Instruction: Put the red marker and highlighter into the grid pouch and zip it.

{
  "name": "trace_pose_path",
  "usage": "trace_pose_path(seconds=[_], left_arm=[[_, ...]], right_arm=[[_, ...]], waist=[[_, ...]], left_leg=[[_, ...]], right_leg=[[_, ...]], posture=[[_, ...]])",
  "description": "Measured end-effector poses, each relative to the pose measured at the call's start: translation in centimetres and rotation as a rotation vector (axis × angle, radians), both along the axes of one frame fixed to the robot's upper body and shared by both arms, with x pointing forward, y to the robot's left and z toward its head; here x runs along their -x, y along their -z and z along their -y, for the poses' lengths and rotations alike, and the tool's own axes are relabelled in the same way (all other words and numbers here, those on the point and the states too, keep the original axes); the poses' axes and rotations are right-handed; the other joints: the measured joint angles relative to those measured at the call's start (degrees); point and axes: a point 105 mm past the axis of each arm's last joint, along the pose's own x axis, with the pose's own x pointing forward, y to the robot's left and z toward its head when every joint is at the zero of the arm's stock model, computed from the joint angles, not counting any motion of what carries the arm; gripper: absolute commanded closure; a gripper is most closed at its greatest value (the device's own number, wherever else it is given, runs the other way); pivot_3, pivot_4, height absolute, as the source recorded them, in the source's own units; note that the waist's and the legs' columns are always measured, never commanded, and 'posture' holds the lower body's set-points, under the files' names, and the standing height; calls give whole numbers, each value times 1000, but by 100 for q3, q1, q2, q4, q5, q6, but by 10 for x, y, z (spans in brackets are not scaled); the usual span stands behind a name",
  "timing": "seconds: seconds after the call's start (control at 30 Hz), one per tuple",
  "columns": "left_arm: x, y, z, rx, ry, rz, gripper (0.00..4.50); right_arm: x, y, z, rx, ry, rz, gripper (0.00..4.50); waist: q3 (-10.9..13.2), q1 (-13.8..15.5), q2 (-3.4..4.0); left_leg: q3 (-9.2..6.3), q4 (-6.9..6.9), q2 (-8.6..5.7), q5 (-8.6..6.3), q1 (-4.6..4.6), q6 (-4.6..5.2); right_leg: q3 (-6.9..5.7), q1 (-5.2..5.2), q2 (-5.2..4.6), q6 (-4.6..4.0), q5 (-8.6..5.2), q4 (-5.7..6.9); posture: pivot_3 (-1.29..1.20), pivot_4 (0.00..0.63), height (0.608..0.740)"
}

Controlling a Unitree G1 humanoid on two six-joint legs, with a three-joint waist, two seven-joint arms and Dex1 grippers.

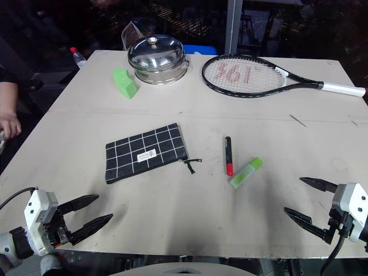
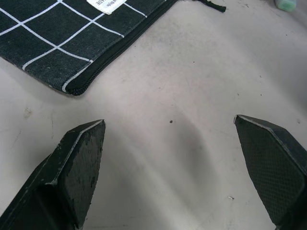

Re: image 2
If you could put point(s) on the green eraser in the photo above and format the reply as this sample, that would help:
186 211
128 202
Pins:
286 3

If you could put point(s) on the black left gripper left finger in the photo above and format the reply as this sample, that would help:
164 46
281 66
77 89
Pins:
64 172

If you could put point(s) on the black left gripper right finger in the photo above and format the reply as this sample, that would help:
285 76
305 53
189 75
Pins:
271 167

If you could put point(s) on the black grid-pattern zipper pouch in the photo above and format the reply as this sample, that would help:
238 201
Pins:
60 40

